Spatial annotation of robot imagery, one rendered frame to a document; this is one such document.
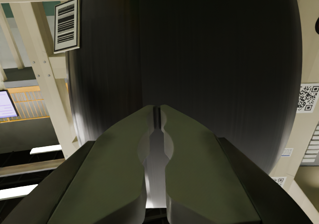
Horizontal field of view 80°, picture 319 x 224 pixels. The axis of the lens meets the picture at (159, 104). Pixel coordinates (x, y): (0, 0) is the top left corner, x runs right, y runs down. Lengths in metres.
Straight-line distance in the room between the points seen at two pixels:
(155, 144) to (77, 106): 0.11
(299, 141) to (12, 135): 12.94
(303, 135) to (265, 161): 0.33
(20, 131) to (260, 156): 12.68
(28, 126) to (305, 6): 12.37
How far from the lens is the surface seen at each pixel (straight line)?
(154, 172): 0.26
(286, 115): 0.27
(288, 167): 0.67
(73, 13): 0.26
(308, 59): 0.51
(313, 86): 0.54
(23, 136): 12.97
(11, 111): 4.58
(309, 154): 0.69
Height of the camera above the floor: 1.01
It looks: 28 degrees up
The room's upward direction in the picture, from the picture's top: 178 degrees clockwise
